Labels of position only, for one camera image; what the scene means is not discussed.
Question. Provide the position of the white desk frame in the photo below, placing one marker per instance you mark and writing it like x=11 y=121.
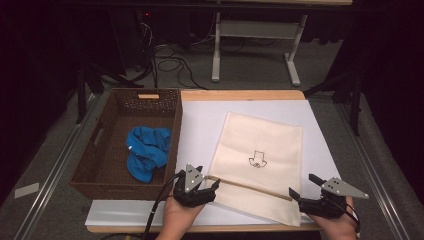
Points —
x=256 y=29

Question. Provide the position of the blue cloth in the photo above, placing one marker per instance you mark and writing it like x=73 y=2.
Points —
x=148 y=150

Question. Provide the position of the white sheet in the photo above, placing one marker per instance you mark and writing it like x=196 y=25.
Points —
x=200 y=126

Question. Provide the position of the metal floor rail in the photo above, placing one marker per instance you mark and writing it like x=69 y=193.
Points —
x=53 y=173
x=370 y=166

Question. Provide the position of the black stand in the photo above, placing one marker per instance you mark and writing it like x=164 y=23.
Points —
x=81 y=90
x=356 y=100

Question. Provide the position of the person's left hand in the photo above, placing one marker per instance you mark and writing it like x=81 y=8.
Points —
x=178 y=221

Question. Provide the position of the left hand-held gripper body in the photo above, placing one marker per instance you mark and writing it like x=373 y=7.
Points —
x=193 y=178

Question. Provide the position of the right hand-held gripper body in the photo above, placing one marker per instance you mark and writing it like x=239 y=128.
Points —
x=340 y=188

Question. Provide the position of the person's right hand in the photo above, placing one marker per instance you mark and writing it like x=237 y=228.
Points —
x=336 y=228

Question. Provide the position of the black computer tower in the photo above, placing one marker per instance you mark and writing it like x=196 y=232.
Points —
x=130 y=36

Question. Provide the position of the cream zippered laundry bag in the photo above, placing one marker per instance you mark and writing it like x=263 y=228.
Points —
x=260 y=140

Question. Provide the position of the brown woven basket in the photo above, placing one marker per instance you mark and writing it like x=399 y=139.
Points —
x=110 y=160

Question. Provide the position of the white tape piece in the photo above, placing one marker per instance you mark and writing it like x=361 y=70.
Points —
x=26 y=190

